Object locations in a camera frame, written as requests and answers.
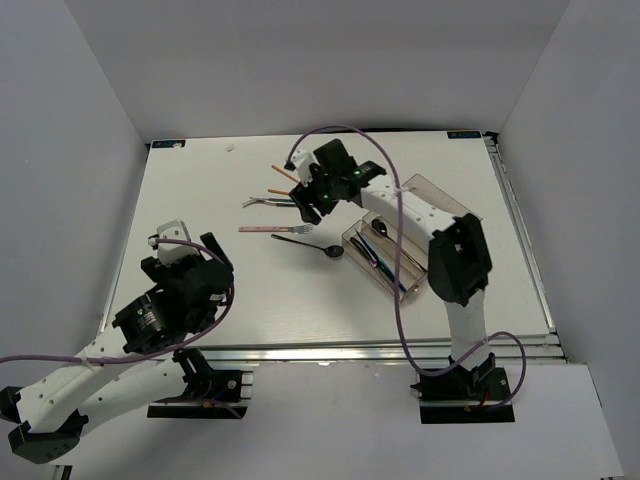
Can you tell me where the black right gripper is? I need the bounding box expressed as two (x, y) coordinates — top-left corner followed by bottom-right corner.
(289, 165), (339, 227)

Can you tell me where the pink handled fork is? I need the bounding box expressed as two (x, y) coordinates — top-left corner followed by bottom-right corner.
(238, 224), (314, 235)

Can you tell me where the black knife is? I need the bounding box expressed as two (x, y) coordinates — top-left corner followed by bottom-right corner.
(349, 237), (378, 268)

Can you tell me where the green handled silver fork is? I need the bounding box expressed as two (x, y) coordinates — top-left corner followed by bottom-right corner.
(242, 197), (296, 208)

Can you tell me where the blue knife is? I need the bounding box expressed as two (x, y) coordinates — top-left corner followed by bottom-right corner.
(357, 233), (396, 285)

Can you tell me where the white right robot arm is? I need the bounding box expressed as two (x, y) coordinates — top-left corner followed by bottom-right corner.
(285, 139), (495, 399)

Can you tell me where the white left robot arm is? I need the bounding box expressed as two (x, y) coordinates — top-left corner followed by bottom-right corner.
(1, 227), (234, 464)

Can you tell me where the orange blue-tipped chopstick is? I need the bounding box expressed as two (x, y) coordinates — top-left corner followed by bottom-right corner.
(267, 189), (289, 196)

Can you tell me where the orange chopstick far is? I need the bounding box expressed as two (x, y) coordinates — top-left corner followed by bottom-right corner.
(271, 164), (299, 184)

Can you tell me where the clear compartment utensil tray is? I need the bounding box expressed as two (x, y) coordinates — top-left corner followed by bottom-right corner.
(342, 175), (492, 308)

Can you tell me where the left corner marker sticker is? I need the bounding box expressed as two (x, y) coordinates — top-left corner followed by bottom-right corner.
(151, 139), (186, 149)

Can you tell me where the corner marker sticker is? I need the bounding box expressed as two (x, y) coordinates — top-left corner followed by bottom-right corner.
(151, 139), (186, 149)
(446, 130), (483, 140)

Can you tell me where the right corner marker sticker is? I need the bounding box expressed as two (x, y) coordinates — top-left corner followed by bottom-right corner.
(446, 130), (483, 140)

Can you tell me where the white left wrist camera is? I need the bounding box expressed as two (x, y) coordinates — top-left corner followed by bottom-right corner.
(148, 219), (198, 267)

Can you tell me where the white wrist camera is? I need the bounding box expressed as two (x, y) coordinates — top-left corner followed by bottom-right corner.
(148, 219), (198, 267)
(284, 149), (316, 185)

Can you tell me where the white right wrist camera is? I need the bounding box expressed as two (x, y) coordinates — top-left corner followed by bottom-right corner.
(284, 149), (316, 185)

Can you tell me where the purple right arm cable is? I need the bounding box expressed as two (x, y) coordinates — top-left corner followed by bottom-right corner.
(287, 124), (527, 412)

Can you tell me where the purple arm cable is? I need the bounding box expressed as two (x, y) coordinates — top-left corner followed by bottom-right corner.
(0, 238), (236, 369)
(287, 124), (527, 412)

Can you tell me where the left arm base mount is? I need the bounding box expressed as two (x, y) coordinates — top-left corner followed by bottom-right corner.
(147, 349), (253, 420)

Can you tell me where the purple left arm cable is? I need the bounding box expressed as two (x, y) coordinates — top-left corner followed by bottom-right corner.
(0, 238), (236, 369)

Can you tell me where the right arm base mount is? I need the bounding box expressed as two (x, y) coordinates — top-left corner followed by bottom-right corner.
(410, 353), (515, 425)

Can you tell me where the aluminium table frame rail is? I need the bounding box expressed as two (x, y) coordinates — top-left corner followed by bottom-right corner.
(483, 131), (567, 362)

